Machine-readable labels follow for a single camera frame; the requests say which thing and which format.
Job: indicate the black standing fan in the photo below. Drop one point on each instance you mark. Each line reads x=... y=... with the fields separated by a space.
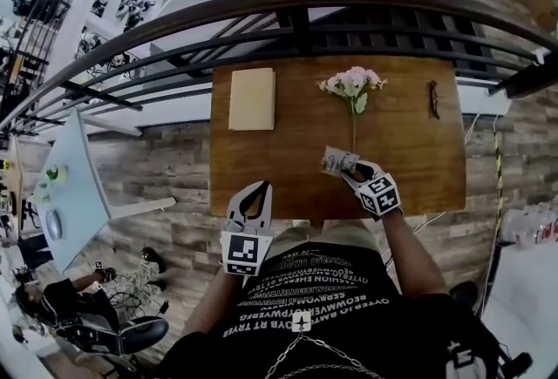
x=464 y=292

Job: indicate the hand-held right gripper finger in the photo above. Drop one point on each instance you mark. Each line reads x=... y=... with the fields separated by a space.
x=374 y=168
x=351 y=178

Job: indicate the pack of water bottles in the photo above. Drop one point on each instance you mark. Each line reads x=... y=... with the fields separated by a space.
x=527 y=225

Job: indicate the beige book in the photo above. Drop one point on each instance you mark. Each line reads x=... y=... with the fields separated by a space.
x=252 y=99

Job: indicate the black metal railing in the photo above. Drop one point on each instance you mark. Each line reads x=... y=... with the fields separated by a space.
x=301 y=33

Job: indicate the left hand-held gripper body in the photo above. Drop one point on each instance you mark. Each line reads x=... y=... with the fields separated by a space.
x=244 y=253

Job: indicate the person's right forearm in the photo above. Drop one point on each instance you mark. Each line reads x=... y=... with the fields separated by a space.
x=414 y=259

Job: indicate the brown eyeglasses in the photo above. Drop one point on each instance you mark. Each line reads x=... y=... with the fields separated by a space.
x=434 y=99

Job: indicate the person's khaki trousers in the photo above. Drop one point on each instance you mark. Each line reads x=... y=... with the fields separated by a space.
x=344 y=233

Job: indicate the light blue glass table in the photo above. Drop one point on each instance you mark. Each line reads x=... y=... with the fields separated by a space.
x=74 y=203

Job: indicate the white plate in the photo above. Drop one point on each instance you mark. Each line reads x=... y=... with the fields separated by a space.
x=53 y=225

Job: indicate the person's black printed t-shirt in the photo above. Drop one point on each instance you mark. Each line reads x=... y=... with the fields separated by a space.
x=383 y=338

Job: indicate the pink flower bouquet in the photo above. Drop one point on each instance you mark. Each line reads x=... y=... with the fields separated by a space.
x=353 y=79

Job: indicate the wooden table with black legs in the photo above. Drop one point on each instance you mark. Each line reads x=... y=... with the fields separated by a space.
x=405 y=150

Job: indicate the person's left forearm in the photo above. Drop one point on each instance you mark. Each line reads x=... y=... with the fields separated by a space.
x=213 y=307

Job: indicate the white table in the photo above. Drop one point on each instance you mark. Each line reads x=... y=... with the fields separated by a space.
x=532 y=303

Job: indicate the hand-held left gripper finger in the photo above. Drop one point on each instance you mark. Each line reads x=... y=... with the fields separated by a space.
x=235 y=207
x=267 y=216

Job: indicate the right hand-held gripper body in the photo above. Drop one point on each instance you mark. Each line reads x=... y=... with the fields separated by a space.
x=381 y=196

